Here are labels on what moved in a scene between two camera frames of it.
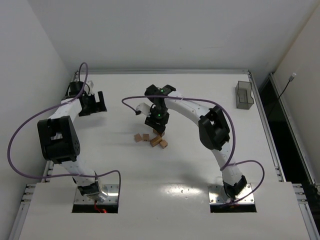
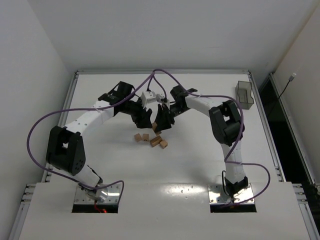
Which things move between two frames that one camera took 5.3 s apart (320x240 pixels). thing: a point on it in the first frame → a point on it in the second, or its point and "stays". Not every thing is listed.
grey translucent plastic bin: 243,97 stays
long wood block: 156,141 stays
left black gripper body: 90,105 → 139,115
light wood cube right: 163,144 stays
